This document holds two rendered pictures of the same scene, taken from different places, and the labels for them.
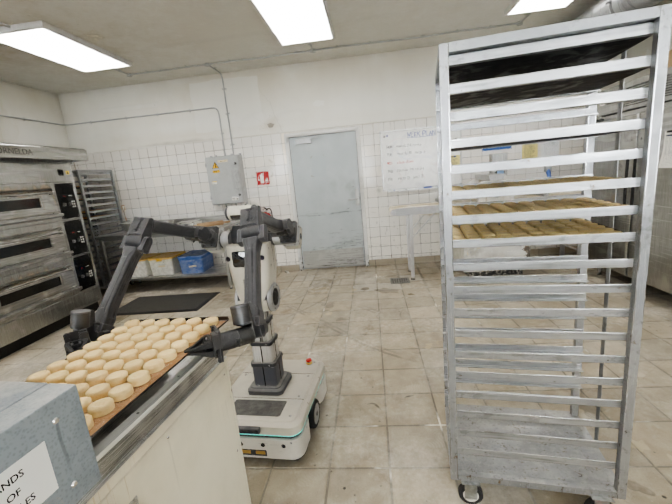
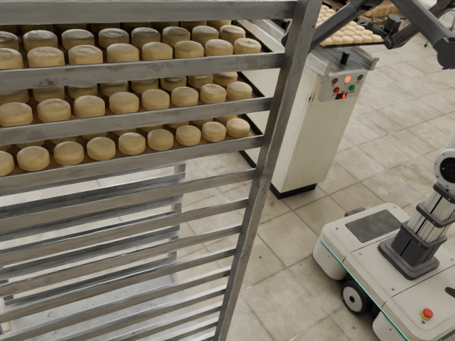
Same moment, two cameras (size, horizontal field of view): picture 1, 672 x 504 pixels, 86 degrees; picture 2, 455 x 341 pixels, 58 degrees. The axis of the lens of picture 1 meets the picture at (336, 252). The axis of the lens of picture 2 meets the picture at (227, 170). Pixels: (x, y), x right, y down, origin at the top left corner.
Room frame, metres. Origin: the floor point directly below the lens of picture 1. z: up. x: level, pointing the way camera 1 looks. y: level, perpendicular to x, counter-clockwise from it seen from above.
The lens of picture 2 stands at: (2.14, -1.10, 1.62)
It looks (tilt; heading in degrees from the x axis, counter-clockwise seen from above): 39 degrees down; 133
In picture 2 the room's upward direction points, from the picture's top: 11 degrees clockwise
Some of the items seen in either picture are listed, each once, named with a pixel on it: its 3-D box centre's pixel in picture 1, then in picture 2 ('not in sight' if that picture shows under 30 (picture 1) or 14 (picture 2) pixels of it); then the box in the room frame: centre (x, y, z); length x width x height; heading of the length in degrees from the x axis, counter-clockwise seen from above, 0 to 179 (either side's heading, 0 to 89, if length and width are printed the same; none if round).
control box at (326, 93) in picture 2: not in sight; (342, 85); (1.23, 0.58, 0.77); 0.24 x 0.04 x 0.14; 78
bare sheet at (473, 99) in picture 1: (528, 90); not in sight; (1.43, -0.78, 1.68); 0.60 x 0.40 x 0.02; 75
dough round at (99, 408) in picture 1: (101, 407); not in sight; (0.71, 0.54, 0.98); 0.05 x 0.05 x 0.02
